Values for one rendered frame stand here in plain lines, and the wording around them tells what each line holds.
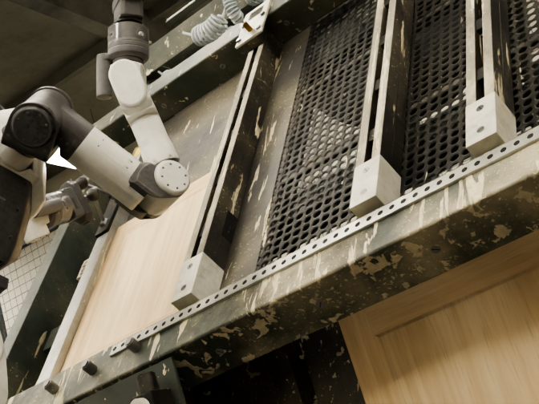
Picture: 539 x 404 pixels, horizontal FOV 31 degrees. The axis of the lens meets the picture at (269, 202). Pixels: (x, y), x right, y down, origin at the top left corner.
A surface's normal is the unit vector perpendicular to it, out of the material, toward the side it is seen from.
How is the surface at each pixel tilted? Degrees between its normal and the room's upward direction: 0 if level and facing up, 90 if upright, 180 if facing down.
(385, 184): 90
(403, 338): 90
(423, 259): 141
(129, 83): 95
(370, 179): 51
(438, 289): 90
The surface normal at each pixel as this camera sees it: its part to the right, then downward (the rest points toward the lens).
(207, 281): 0.75, -0.42
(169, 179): 0.51, -0.43
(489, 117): -0.64, -0.64
